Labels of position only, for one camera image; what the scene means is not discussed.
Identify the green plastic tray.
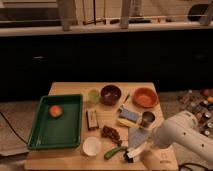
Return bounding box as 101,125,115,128
27,94,83,150

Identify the light green cup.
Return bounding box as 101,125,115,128
88,89,100,104

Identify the grey cloth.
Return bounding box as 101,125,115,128
128,128,150,149

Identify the orange bowl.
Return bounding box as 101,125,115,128
132,87,159,108

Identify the orange fruit in tray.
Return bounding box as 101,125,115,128
49,105,63,118

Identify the black cable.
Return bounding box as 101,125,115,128
0,111,28,145

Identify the metal cup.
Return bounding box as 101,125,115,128
140,111,155,128

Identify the white handled black brush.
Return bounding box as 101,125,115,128
123,142,150,163

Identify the black pen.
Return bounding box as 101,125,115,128
123,93,130,104

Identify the green cucumber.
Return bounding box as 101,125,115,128
104,146,128,160

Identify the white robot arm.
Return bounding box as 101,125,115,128
151,111,213,164

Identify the white bowl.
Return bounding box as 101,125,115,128
82,136,102,156

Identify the brown grape bunch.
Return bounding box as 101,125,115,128
101,126,122,146

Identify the brown rectangular block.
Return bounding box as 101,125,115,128
86,110,99,130

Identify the blue sponge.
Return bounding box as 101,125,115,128
118,106,139,122

